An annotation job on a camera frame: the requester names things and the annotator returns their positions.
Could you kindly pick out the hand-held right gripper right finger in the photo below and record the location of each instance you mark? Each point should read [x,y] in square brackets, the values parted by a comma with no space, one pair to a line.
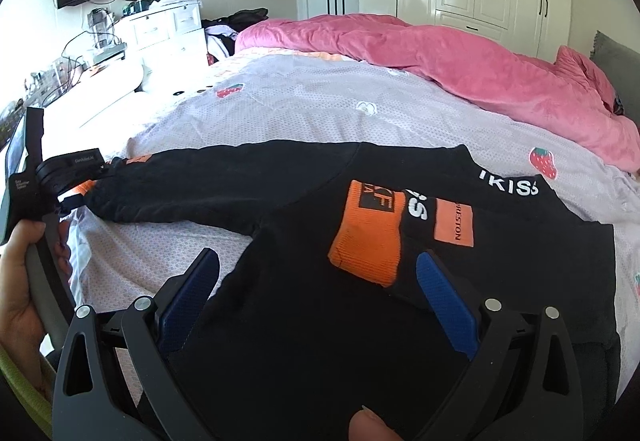
[445,291]

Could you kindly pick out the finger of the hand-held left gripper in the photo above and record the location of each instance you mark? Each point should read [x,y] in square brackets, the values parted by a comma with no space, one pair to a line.
[72,203]

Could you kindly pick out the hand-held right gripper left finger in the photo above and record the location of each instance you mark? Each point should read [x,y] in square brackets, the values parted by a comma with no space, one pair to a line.
[192,291]

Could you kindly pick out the black sweatshirt with orange cuffs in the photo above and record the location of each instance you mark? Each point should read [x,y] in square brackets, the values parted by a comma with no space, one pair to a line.
[300,321]

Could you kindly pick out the pile of dark clothes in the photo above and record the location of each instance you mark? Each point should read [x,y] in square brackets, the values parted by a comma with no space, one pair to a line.
[225,28]

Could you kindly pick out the person's left hand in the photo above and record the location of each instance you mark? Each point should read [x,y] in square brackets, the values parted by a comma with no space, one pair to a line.
[15,301]

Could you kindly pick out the person's right hand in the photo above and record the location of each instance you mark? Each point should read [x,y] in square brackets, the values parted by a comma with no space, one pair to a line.
[372,428]

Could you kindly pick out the white pillow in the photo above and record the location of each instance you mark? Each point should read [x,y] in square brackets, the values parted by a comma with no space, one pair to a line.
[105,91]

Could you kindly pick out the clear plastic appliance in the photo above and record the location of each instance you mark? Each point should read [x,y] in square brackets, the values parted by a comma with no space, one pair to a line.
[100,28]

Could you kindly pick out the white chest of drawers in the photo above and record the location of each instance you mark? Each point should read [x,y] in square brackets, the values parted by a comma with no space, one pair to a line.
[165,28]

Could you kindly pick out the lilac strawberry-print bed sheet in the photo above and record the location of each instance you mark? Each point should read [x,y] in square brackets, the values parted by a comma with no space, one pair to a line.
[300,106]

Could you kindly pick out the pink comforter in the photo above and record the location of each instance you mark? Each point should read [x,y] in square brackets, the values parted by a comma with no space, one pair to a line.
[450,56]

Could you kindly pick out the grey quilted headboard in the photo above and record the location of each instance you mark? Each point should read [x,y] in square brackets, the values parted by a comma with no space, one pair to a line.
[615,56]

